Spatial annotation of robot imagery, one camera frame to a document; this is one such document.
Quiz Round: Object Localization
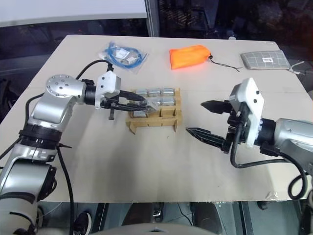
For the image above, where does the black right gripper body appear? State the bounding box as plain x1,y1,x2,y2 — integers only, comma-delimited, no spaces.
221,100,250,154

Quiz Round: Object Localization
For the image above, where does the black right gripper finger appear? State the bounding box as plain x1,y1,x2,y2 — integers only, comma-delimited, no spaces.
200,99,231,115
185,126,226,147

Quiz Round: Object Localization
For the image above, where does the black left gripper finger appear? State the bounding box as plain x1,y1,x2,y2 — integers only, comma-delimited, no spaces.
114,102,149,114
119,91,147,102

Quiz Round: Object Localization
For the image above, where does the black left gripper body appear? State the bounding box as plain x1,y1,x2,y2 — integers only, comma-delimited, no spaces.
100,91,123,120

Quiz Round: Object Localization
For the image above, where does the cardboard divider tray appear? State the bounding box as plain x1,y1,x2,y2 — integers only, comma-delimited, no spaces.
125,87,183,135

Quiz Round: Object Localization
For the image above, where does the orange fabric pouch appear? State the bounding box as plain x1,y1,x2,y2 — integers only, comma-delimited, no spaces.
169,44,212,71

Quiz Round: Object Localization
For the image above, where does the grey checked fabric pouch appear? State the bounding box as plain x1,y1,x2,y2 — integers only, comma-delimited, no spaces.
240,49,292,72

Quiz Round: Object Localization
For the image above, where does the clear tape piece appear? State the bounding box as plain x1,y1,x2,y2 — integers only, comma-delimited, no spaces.
265,190,290,202

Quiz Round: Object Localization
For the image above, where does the dark rounded shape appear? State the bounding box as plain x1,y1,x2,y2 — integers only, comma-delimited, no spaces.
195,202,243,231

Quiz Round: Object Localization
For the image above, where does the white panel board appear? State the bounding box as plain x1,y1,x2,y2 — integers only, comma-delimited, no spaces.
0,0,149,29

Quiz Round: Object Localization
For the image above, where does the black sneaker with white sole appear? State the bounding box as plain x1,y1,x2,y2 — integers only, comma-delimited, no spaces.
73,211,93,235

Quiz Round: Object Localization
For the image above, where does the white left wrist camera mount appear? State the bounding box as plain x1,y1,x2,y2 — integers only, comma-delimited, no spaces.
94,70,122,110

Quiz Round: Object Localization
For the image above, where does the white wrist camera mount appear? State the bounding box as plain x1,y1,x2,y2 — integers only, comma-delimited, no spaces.
229,77,266,149
94,70,122,110

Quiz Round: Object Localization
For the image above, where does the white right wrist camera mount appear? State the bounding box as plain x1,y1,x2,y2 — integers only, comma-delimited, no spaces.
229,77,266,149

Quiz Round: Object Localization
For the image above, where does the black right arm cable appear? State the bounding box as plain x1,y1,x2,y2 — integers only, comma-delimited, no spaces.
231,122,310,200

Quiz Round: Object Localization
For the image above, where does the plastic bag with blue cables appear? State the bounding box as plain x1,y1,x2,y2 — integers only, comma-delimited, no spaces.
98,40,149,75

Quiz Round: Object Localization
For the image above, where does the black pouch drawstring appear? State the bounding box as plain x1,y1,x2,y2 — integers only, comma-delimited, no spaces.
207,55,243,73

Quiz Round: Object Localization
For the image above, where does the grey vertical post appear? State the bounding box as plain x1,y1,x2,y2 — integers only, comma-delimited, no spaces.
146,0,161,38

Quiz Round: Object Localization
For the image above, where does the grey pouch wrist strap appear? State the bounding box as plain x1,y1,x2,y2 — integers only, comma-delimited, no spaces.
288,61,307,75

